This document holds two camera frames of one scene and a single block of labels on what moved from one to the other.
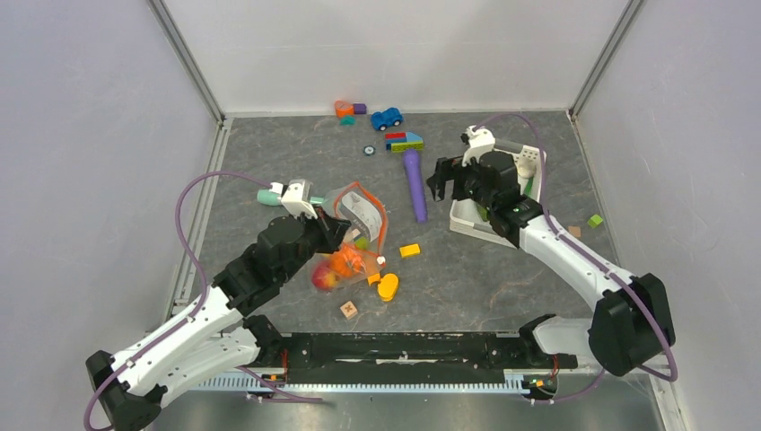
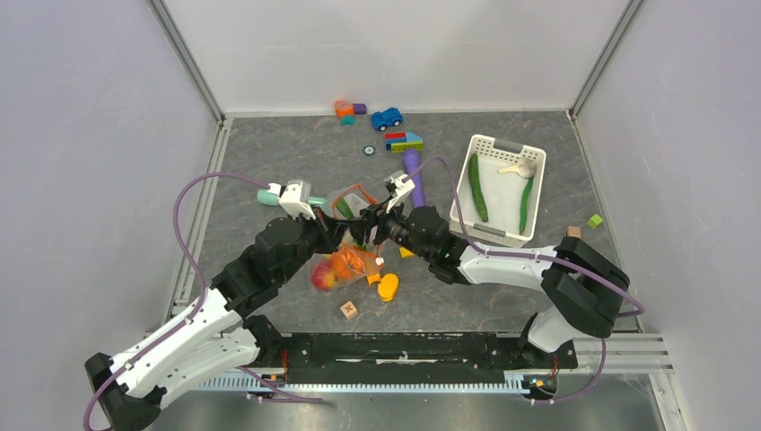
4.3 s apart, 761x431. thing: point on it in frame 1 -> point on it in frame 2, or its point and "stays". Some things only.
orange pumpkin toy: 346,263 stays
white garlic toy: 526,167 stays
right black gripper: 455,171 -> 371,217
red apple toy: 324,278 stays
